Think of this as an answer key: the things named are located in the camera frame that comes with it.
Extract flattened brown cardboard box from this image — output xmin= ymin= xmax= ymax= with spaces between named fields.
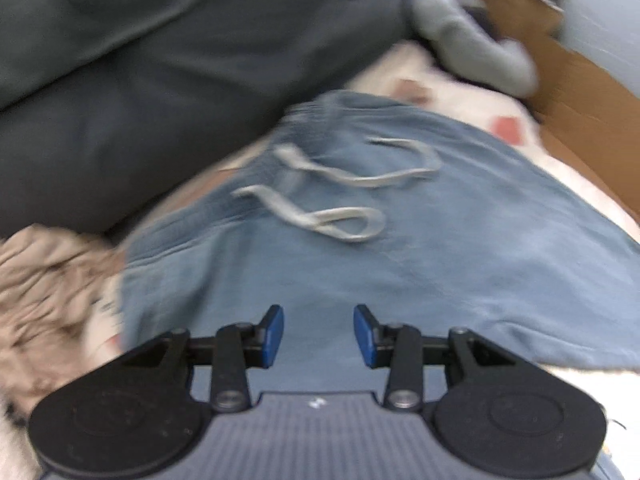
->
xmin=475 ymin=0 xmax=640 ymax=221

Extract grey film-wrapped appliance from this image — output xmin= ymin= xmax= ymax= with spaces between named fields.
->
xmin=555 ymin=0 xmax=640 ymax=91

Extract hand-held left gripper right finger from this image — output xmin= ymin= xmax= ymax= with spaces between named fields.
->
xmin=355 ymin=305 xmax=518 ymax=411

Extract blue denim jeans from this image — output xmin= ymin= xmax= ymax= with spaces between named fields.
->
xmin=119 ymin=89 xmax=640 ymax=396

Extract beige crumpled garment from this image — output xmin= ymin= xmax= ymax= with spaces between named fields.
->
xmin=0 ymin=225 xmax=126 ymax=401

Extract cream bear print bed sheet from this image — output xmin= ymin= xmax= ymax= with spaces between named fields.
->
xmin=85 ymin=42 xmax=640 ymax=396

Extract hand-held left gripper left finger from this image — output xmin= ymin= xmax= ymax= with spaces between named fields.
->
xmin=124 ymin=305 xmax=285 ymax=412

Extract grey neck pillow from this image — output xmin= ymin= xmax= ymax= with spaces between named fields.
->
xmin=407 ymin=0 xmax=541 ymax=98

